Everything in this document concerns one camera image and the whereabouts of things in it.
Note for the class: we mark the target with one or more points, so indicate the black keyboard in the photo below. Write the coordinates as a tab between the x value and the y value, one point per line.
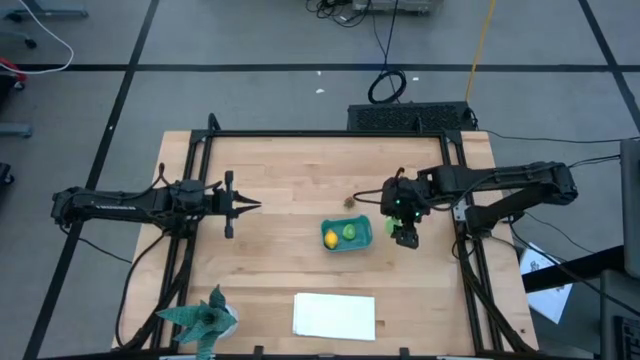
627	337

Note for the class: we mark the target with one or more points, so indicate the teal plastic container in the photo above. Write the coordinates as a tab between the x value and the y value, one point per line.
362	232

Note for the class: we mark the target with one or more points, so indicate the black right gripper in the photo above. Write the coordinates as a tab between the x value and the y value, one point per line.
402	197

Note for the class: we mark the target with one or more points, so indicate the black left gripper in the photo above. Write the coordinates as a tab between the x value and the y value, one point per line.
229	205

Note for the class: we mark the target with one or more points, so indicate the white paper sheets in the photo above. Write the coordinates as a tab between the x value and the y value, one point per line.
545	295

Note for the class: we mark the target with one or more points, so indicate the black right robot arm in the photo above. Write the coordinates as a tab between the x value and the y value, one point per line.
500	176

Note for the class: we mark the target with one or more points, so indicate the green plant in white pot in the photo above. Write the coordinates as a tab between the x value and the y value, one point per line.
202	320

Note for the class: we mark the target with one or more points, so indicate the black metal table frame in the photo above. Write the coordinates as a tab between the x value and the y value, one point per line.
325	133

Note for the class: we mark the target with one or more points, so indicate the grey equipment base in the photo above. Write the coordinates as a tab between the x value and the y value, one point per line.
395	4

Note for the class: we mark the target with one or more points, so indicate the white folded cloth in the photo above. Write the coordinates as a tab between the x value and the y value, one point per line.
334	316

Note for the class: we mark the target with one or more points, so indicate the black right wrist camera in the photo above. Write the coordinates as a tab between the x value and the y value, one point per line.
407	240

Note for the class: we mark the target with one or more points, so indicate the red cart part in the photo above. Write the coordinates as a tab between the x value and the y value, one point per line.
10	67

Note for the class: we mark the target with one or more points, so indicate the green toy lime half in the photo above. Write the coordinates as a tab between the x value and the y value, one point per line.
349	231
389	225

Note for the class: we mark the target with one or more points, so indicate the black floor object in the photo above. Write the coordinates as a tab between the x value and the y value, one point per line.
5	175

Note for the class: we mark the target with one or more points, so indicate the black chair caster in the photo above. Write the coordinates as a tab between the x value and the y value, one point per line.
30	44

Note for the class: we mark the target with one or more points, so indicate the grey desk foot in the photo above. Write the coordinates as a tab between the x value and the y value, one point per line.
15	131
50	12

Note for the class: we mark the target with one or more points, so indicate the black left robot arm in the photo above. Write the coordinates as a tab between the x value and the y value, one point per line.
115	206

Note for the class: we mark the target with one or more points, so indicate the yellow toy lemon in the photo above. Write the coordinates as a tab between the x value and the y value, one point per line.
331	239

